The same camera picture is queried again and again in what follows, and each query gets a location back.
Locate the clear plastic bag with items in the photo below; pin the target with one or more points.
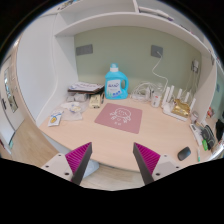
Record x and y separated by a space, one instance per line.
72 111

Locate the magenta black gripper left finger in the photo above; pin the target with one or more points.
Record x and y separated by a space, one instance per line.
78 160

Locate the black computer mouse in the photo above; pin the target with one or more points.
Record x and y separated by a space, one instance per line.
184 153

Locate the small white packet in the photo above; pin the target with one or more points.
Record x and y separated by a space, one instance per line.
55 119

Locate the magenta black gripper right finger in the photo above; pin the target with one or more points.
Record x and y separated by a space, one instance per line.
146 160

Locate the grey wall socket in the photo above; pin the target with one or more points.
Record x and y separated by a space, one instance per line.
156 51
85 49

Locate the stack of books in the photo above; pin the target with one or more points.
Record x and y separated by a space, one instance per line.
84 87

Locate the black oval device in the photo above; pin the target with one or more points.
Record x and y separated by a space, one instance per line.
208 136

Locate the white remote control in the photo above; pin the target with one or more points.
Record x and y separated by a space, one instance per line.
196 134

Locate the blue detergent bottle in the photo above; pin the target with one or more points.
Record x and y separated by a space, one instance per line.
116 84

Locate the white shelf unit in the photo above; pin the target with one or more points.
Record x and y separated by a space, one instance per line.
121 31

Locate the small white bottle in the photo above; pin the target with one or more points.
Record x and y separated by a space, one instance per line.
156 98

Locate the grey wall socket left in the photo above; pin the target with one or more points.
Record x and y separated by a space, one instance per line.
85 49

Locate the grey wall socket right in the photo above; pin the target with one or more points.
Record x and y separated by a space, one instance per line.
156 51

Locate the pink mouse pad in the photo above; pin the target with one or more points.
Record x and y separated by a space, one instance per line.
120 117

